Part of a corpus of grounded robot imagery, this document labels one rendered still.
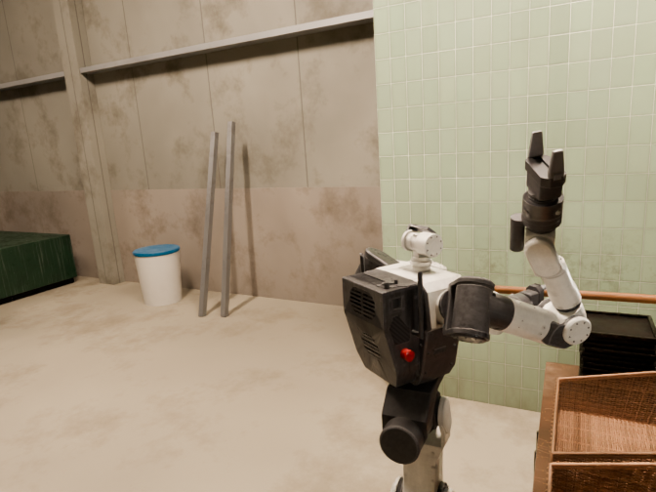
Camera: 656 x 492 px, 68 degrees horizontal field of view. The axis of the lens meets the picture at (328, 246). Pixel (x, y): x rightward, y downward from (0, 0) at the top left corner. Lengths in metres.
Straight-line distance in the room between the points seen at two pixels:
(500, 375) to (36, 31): 7.29
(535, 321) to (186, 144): 5.34
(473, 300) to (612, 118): 2.00
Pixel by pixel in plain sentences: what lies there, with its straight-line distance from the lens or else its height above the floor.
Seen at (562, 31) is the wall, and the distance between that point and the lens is 3.10.
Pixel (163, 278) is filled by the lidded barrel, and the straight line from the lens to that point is 5.98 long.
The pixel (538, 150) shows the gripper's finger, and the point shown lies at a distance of 1.23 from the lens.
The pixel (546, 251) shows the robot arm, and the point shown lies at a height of 1.49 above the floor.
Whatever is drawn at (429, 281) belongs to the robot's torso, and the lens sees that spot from 1.32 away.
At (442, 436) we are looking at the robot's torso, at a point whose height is 0.88.
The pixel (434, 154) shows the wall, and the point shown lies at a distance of 3.16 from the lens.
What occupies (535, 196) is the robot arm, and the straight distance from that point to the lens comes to 1.20.
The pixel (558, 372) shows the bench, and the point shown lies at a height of 0.58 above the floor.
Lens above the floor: 1.78
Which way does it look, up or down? 12 degrees down
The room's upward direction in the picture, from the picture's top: 4 degrees counter-clockwise
